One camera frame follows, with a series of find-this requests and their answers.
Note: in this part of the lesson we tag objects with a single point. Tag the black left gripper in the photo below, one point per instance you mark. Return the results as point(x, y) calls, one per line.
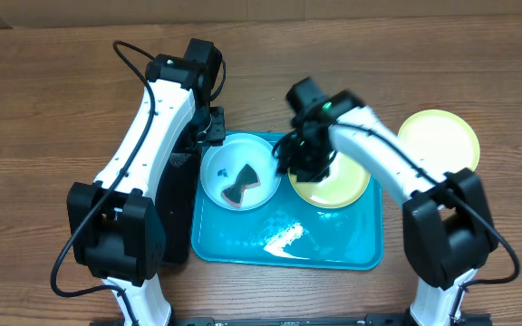
point(218, 134)

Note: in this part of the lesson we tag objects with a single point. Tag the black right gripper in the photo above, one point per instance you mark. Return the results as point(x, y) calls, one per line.
point(290, 160)

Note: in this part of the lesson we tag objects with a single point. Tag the light blue plate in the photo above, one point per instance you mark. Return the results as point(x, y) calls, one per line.
point(238, 172)

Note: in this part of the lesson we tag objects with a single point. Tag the yellow plate with blue stain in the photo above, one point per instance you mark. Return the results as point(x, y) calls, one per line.
point(345, 184)

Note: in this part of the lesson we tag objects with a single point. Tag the orange green scrub sponge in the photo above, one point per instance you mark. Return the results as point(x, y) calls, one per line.
point(246, 178)

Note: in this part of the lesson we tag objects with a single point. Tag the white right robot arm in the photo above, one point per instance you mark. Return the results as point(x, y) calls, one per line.
point(448, 231)

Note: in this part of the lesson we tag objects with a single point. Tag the black plastic tray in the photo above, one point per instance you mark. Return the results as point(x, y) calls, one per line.
point(175, 202)

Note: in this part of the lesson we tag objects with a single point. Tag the teal plastic tray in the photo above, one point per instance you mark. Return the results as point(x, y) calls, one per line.
point(274, 225)

